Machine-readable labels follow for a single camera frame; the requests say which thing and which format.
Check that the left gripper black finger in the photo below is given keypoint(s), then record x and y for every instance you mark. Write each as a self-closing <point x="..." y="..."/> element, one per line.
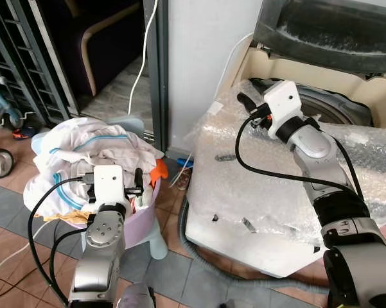
<point x="140" y="179"/>

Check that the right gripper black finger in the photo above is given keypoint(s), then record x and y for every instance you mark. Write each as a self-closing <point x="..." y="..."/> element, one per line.
<point x="245" y="100"/>

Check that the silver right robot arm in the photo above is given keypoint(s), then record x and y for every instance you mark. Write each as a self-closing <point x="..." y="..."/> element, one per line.
<point x="315" y="147"/>

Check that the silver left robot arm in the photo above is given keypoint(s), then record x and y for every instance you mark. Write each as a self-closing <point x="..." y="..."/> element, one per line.
<point x="103" y="256"/>

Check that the white clothes pile blue stripes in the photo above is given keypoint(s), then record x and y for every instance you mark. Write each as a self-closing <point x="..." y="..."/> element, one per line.
<point x="70" y="147"/>

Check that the grey washing machine lid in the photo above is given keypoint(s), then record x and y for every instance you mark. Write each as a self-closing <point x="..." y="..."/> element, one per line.
<point x="321" y="38"/>

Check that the cream top-loading washing machine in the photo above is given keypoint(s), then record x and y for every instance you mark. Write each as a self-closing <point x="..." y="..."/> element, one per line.
<point x="276" y="253"/>

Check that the colourful patterned cloth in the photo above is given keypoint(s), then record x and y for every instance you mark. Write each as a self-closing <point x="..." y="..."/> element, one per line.
<point x="139" y="203"/>

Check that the orange cloth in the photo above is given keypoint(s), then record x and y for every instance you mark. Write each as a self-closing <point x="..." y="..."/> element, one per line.
<point x="158" y="172"/>

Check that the lilac plastic laundry basket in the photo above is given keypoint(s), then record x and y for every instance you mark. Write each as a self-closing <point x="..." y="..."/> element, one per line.
<point x="141" y="224"/>

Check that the light blue plastic stool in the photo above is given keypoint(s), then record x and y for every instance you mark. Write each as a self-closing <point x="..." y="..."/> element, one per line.
<point x="159" y="244"/>

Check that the grey washer tub rim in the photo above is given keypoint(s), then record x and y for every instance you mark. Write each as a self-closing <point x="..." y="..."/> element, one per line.
<point x="334" y="106"/>

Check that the clear bubble wrap sheet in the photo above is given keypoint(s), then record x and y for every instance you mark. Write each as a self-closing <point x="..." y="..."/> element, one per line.
<point x="244" y="192"/>

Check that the grey robot leg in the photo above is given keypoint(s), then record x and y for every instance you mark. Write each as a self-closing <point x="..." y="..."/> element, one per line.
<point x="136" y="298"/>

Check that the dark armchair with wooden arm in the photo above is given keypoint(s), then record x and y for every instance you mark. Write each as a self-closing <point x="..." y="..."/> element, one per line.
<point x="115" y="51"/>

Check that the black white toy wheel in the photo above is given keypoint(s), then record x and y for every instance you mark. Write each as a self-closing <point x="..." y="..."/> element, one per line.
<point x="0" y="163"/>

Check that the light blue child tricycle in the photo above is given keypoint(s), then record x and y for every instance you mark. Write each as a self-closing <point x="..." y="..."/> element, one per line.
<point x="0" y="106"/>

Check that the grey metal sliding gate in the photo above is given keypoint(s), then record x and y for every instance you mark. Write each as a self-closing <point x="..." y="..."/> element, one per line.
<point x="48" y="51"/>

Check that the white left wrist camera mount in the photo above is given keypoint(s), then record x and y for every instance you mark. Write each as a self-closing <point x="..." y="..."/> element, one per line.
<point x="108" y="183"/>

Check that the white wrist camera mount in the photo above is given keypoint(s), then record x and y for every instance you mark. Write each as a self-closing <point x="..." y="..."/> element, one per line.
<point x="282" y="102"/>
<point x="108" y="183"/>

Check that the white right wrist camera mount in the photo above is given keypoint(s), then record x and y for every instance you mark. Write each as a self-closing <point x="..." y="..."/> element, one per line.
<point x="282" y="102"/>

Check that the dark grey door frame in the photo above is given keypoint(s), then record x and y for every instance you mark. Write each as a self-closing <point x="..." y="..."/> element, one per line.
<point x="157" y="77"/>

